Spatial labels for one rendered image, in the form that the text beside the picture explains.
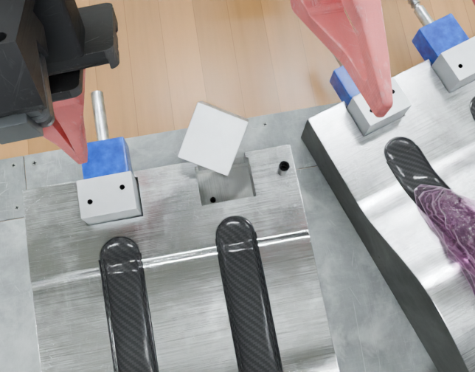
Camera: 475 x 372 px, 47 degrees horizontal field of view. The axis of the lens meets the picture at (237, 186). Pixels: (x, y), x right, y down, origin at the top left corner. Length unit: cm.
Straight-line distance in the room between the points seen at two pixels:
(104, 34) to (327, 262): 36
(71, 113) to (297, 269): 26
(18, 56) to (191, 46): 44
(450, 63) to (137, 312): 40
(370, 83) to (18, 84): 15
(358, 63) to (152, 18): 50
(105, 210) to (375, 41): 34
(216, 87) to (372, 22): 45
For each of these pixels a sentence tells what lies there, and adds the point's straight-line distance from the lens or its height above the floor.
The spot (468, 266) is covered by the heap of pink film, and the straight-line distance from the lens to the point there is 53.
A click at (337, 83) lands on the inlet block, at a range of 60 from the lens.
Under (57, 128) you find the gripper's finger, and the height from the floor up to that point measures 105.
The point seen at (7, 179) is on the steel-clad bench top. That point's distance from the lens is 66.
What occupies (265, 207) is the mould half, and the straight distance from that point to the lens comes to 52.
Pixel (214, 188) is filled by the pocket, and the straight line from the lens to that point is 55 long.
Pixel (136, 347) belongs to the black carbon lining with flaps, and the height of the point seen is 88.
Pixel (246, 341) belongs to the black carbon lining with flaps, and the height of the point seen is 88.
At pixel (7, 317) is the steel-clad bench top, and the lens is 64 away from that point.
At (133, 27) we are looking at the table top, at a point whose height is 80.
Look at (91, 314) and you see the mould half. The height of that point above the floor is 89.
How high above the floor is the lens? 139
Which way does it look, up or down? 75 degrees down
